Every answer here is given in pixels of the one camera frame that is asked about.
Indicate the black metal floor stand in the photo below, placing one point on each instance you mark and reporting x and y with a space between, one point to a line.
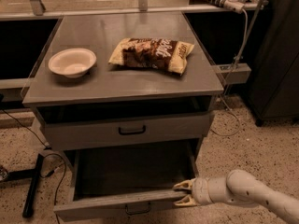
33 175

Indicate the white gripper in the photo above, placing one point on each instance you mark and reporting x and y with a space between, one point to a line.
198 191

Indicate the dark cabinet at right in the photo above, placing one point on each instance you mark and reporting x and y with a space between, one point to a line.
272 91

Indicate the brown yellow chip bag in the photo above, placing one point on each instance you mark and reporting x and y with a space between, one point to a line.
157 53

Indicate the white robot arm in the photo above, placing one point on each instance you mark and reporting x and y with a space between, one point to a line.
238 188

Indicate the white bowl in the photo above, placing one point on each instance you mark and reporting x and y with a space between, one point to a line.
72 63

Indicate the metal rail frame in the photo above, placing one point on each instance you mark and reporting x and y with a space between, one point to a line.
93 3

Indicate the grey drawer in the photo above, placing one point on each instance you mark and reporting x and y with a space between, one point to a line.
120 132
127 180

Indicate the grey top drawer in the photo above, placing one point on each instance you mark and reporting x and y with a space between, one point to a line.
120 132

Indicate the grey drawer cabinet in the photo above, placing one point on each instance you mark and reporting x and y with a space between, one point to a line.
109 92

